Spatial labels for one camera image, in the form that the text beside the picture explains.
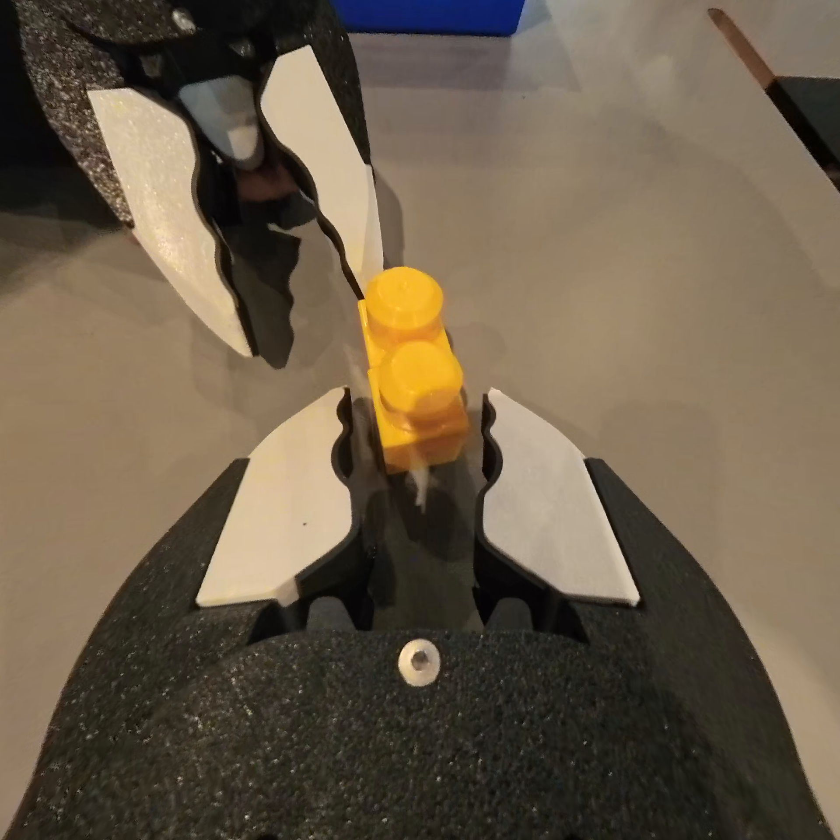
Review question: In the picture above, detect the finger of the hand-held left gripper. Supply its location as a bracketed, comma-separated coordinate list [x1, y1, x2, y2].
[87, 87, 258, 360]
[259, 45, 386, 298]

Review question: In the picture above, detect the black table mat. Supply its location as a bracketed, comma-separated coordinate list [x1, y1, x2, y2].
[764, 75, 840, 188]

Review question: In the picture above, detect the blue plastic bin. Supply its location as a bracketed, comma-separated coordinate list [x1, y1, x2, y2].
[331, 0, 526, 37]

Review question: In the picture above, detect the person's left hand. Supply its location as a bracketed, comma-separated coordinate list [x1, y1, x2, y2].
[236, 161, 317, 228]

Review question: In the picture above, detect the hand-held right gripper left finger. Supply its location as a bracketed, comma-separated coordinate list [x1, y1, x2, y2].
[196, 386, 363, 608]

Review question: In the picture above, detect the yellow two-stud block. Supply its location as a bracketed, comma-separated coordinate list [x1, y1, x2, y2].
[357, 266, 472, 475]

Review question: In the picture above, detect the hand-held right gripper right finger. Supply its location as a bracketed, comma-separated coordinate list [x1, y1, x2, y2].
[474, 387, 642, 608]

